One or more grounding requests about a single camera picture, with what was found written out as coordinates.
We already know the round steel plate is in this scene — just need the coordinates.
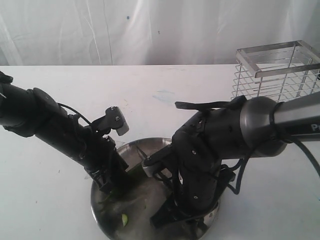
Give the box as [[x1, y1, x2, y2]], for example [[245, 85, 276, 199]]
[[90, 137, 220, 240]]

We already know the small cucumber slice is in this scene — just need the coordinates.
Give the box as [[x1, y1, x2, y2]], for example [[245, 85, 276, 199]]
[[121, 213, 128, 222]]

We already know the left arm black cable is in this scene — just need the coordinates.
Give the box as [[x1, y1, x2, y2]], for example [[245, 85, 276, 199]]
[[57, 102, 93, 126]]

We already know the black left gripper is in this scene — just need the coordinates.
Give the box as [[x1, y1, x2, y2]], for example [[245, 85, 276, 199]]
[[35, 114, 132, 198]]

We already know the white backdrop curtain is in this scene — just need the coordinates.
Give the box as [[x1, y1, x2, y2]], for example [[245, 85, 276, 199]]
[[0, 0, 320, 66]]

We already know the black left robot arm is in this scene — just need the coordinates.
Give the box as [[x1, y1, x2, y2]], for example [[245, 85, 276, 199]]
[[0, 73, 131, 194]]

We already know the wire metal utensil rack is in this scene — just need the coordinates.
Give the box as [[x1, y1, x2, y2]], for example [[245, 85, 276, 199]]
[[232, 40, 320, 102]]

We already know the black kitchen knife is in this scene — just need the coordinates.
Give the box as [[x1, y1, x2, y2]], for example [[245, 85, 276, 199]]
[[136, 146, 149, 161]]

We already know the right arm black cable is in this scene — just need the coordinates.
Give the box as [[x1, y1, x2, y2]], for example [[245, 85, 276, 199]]
[[219, 139, 320, 195]]

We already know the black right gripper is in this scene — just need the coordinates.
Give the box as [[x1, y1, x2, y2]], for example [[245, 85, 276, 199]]
[[149, 154, 237, 230]]

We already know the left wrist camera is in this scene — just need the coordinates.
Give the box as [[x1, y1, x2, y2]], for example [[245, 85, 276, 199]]
[[91, 106, 129, 136]]

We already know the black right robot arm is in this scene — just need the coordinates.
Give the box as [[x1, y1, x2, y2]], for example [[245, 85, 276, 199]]
[[143, 92, 320, 228]]

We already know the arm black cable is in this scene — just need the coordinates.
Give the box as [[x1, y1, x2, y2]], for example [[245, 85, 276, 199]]
[[57, 102, 93, 126], [219, 139, 320, 195]]

